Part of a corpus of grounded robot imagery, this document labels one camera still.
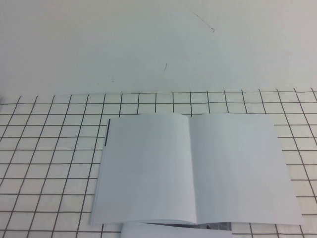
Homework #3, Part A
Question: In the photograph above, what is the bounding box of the white black-grid tablecloth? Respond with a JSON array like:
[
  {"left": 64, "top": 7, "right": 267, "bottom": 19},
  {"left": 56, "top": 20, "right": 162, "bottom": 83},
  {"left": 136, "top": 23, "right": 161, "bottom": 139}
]
[{"left": 0, "top": 89, "right": 317, "bottom": 238}]

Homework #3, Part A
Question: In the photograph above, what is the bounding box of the white picture booklet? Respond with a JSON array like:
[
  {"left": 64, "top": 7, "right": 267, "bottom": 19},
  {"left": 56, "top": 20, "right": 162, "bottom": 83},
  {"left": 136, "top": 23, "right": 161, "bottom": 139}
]
[{"left": 89, "top": 112, "right": 305, "bottom": 226}]

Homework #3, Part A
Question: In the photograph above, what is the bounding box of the white booklet under open booklet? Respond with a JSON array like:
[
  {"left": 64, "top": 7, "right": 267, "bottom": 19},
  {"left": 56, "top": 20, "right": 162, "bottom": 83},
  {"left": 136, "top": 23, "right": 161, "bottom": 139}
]
[{"left": 120, "top": 222, "right": 233, "bottom": 238}]

